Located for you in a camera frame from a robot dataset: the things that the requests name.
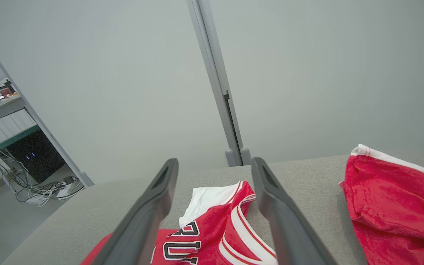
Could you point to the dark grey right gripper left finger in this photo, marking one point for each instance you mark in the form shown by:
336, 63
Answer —
138, 228

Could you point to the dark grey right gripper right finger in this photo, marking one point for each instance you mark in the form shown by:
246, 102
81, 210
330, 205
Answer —
289, 228

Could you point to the red white basketball jersey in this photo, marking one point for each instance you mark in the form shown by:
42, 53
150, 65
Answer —
212, 228

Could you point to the red shorts with white stripe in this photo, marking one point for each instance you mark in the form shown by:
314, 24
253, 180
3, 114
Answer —
392, 206

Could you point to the white power strip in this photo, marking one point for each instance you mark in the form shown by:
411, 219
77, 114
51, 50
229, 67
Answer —
64, 192

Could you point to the black power adapter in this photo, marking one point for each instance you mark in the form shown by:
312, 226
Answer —
69, 180

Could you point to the black computer tower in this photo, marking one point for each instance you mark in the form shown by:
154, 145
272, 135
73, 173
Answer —
39, 158

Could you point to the white partition panel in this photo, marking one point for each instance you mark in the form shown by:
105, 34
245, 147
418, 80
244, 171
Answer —
344, 73
123, 92

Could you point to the white desk with green edge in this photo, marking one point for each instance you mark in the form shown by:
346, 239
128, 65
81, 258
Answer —
6, 125

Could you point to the small red cup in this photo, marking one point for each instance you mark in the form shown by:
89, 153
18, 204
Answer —
6, 92

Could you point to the grey partition joining post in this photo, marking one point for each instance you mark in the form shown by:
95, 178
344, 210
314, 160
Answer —
215, 73

